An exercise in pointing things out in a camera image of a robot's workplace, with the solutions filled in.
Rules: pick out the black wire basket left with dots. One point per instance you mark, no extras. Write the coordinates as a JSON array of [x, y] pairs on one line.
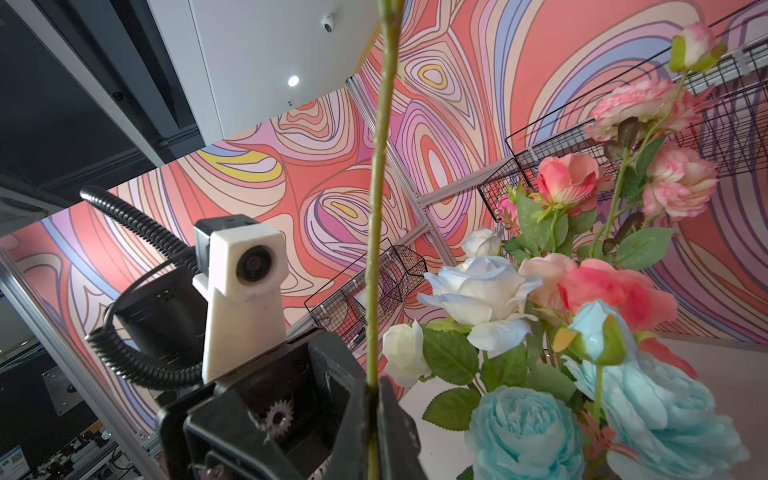
[[341, 304]]

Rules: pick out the pale blue rose stem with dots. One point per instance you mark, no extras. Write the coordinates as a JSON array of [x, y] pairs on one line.
[[483, 242]]

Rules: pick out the turquoise spray rose stem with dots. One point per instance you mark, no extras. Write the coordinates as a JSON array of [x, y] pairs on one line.
[[643, 418]]

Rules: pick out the red pink rose stem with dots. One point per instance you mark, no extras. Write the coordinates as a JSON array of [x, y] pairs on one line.
[[618, 294]]

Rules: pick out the coral pink rose stem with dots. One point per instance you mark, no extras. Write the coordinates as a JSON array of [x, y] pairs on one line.
[[563, 204]]

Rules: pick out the black wire basket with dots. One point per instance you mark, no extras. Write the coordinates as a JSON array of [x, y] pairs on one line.
[[341, 304], [729, 128]]

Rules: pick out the aluminium frame post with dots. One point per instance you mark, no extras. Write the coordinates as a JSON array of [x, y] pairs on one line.
[[426, 224]]

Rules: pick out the cream pink rose stem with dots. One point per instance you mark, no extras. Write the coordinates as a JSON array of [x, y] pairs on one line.
[[551, 269]]

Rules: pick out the magenta rose stem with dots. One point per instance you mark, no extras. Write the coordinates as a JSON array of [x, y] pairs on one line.
[[391, 17]]

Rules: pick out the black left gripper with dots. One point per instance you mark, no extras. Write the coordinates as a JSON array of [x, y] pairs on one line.
[[276, 417]]

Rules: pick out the white rose stem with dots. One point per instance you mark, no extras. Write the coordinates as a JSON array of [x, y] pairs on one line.
[[403, 349]]

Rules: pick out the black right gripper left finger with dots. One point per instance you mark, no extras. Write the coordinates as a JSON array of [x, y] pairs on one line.
[[353, 454]]

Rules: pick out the black wire basket back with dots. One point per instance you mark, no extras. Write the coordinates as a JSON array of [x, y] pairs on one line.
[[729, 128]]

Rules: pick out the bright pink rose stem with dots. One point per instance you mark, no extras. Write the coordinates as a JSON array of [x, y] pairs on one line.
[[508, 212]]

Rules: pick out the small pink bud rose stem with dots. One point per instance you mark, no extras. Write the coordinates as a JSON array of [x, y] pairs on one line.
[[635, 122]]

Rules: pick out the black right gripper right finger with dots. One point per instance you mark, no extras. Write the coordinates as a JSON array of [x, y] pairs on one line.
[[399, 445]]

